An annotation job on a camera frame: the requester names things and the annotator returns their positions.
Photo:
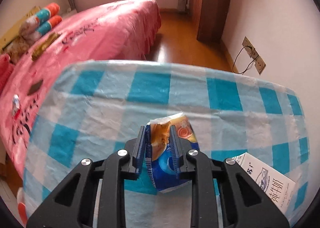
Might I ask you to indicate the black smartphone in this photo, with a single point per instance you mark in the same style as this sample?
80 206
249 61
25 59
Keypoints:
35 87

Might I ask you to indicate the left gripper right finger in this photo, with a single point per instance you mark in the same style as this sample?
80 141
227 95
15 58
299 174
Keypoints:
222 184

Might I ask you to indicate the pink love you bedspread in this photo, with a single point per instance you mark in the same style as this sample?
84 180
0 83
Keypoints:
121 30

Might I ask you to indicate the yellow wooden headboard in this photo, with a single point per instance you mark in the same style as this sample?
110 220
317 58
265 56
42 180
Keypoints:
9 35

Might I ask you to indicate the olive crumpled cloth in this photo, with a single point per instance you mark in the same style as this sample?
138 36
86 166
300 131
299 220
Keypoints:
38 51

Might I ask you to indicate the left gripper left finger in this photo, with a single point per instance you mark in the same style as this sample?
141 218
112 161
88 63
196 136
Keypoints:
72 202

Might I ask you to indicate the rolled colourful quilt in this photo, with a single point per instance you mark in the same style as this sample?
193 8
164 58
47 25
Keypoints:
39 24

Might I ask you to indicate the pink folded pillows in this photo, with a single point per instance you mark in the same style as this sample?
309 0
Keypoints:
6 69

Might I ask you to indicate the small blue snack wrapper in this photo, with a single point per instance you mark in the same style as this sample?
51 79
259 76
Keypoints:
158 153

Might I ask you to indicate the wall power socket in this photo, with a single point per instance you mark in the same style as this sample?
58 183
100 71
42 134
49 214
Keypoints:
252 52

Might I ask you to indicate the white milk carton box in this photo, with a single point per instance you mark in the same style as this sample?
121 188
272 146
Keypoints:
277 186

